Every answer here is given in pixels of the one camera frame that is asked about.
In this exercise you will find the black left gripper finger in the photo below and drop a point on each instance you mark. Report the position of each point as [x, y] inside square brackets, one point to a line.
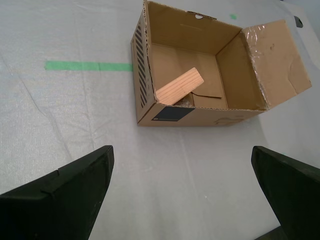
[295, 195]
[55, 207]

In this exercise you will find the brown cardboard box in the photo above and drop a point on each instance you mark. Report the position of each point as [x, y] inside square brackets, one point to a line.
[235, 75]

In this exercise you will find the speckled beige rock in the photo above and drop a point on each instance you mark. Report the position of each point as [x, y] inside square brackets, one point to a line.
[185, 102]

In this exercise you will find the light wooden block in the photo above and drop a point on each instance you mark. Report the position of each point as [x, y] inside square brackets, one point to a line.
[178, 86]

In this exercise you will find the white woven table cover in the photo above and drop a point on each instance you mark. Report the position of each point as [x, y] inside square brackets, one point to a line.
[62, 120]

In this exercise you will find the green tape strip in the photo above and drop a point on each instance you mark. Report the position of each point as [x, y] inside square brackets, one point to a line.
[87, 66]

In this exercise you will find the small green tape piece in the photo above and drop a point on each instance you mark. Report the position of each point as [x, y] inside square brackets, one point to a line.
[233, 16]

